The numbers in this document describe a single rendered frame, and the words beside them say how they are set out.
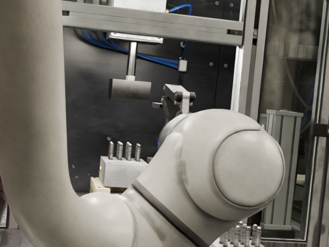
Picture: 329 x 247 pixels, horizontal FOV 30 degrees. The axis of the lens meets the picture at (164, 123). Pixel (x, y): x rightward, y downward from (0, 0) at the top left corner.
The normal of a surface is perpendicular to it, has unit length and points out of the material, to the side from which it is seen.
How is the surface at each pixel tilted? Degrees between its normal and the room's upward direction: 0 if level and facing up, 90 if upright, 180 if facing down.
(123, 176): 90
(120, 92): 90
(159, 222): 74
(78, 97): 90
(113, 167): 90
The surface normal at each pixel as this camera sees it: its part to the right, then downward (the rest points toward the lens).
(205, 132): -0.55, -0.71
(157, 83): 0.19, 0.07
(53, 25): 0.87, 0.29
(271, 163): 0.51, -0.01
